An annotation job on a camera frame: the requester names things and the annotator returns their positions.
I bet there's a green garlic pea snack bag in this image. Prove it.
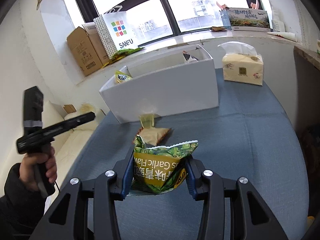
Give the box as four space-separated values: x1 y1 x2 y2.
131 135 199 195

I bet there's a person's left hand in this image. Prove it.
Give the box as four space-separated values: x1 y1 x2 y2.
19 145 57 191

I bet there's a white sofa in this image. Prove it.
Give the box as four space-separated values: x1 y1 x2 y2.
42 100 105 184

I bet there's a beige triangular snack packet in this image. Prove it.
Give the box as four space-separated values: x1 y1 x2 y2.
137 127 171 146

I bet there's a small jelly cup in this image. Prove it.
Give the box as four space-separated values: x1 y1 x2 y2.
139 113 159 128

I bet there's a brown cardboard box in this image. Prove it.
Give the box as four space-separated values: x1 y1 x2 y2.
67 22 110 76

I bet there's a yellow chips bag in box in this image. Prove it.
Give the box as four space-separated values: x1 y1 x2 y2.
115 70 132 83

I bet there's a white storage box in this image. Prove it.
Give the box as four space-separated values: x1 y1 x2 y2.
99 44 219 124

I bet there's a green yellow packets pile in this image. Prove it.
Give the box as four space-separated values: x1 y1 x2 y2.
103 47 144 68

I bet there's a white SANFU shopping bag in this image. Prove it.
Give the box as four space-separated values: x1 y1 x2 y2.
93 5 138 59

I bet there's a cat print snack bag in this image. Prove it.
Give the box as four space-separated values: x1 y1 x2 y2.
183 51 199 63

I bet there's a yellow tissue pack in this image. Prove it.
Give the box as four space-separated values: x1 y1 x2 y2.
218 41 264 86

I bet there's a brown packet on sill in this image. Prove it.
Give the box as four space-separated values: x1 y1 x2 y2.
211 27 227 32

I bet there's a brown side desk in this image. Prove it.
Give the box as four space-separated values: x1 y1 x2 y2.
293 46 320 70

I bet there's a printed gift box on sill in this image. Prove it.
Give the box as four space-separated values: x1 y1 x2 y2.
220 8 271 32

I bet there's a white rolled paper on sill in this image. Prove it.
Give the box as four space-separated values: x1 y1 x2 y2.
267 32 298 42

